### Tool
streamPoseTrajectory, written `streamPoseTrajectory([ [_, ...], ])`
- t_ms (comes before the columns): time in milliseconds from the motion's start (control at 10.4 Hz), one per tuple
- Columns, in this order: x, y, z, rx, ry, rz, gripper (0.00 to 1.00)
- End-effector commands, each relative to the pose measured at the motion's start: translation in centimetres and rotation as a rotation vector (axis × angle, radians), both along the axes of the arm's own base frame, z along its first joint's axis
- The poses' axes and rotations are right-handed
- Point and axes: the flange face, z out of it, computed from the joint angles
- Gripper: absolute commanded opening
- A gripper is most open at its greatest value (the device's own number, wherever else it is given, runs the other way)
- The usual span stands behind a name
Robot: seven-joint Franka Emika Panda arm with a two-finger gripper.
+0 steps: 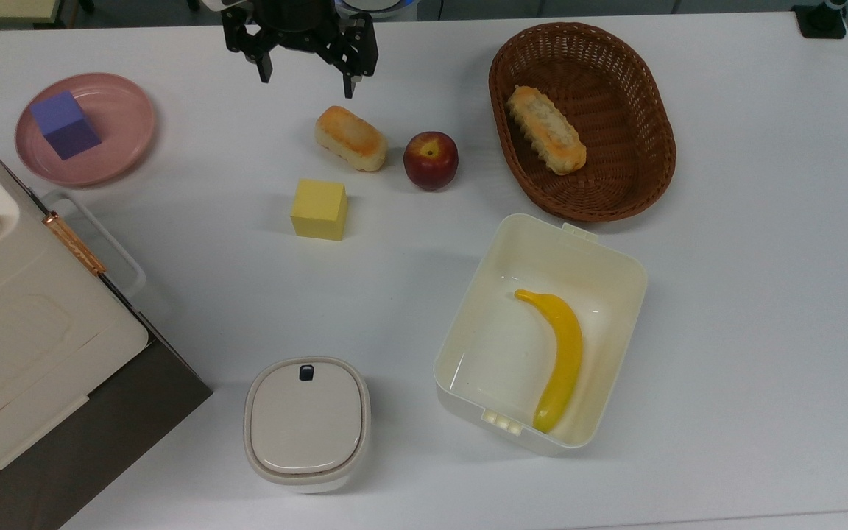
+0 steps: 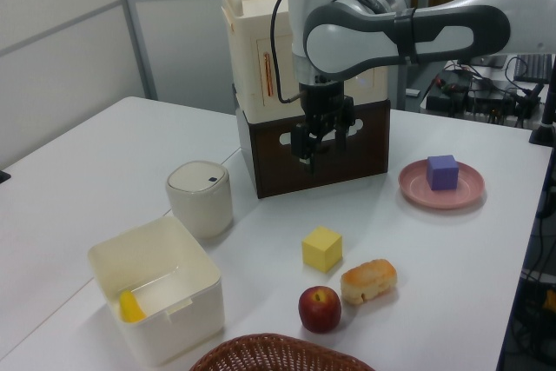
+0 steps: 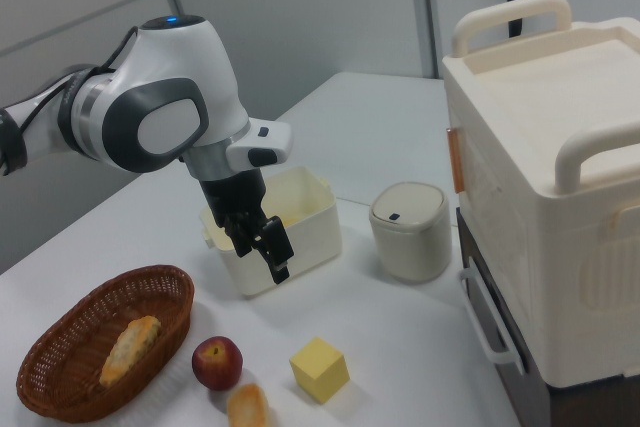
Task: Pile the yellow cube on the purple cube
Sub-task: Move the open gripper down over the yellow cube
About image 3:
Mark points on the dark cabinet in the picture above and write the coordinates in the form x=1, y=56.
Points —
x=505, y=327

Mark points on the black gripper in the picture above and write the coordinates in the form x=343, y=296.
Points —
x=232, y=194

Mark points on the white open plastic box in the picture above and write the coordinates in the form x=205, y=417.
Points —
x=310, y=227

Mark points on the oblong toasted bread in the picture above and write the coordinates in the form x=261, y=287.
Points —
x=130, y=347

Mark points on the large cream cooler box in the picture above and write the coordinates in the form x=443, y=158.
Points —
x=545, y=197

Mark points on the round bread roll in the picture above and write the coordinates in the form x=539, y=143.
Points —
x=248, y=407

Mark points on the small cream lidded bin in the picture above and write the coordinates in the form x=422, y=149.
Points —
x=410, y=237

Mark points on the orange cooler latch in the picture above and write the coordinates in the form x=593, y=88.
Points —
x=455, y=159

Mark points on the yellow cube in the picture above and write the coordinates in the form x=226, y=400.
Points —
x=320, y=367

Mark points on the brown wicker basket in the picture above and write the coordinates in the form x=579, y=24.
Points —
x=70, y=347

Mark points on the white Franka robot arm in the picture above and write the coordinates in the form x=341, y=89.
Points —
x=170, y=77

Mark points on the red apple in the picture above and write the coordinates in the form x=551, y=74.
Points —
x=217, y=364

